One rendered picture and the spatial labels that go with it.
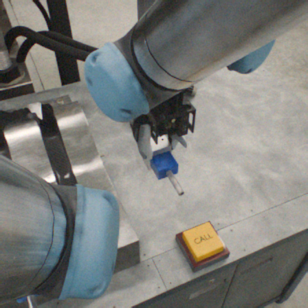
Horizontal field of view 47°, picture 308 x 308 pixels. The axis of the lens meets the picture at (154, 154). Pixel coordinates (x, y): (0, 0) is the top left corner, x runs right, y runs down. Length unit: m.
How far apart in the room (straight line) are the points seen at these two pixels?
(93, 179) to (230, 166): 0.34
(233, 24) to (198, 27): 0.03
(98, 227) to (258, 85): 0.98
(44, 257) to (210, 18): 0.17
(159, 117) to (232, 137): 0.41
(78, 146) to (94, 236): 0.57
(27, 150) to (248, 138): 0.55
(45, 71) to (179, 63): 2.46
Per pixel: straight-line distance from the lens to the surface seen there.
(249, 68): 0.43
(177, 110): 0.56
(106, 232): 0.23
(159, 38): 0.28
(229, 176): 0.87
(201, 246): 0.71
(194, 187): 0.83
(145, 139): 0.64
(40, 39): 1.12
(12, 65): 1.23
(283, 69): 2.79
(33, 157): 0.79
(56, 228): 0.20
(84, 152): 0.78
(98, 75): 0.34
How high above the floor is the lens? 1.46
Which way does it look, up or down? 47 degrees down
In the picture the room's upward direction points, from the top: straight up
